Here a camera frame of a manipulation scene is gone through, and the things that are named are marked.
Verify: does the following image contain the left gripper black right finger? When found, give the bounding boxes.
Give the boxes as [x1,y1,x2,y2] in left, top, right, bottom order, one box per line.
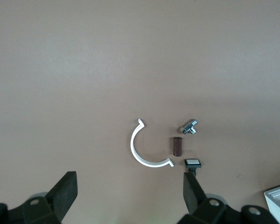
[177,172,235,224]

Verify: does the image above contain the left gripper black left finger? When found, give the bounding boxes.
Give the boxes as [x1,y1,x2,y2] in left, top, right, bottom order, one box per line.
[22,171,78,224]

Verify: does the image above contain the white drawer cabinet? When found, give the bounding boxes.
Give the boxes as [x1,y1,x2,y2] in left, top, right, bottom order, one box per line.
[263,183,280,224]

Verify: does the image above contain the black square push button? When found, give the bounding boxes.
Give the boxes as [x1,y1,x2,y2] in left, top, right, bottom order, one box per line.
[184,158,202,177]

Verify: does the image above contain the chrome valve fitting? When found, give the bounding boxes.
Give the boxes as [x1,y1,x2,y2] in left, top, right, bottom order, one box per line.
[179,119,198,135]

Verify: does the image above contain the white half-ring pipe clamp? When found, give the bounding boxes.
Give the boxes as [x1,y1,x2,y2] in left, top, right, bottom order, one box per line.
[130,118,175,168]

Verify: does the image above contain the brown cylinder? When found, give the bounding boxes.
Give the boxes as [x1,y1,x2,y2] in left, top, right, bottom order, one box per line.
[170,137,183,157]

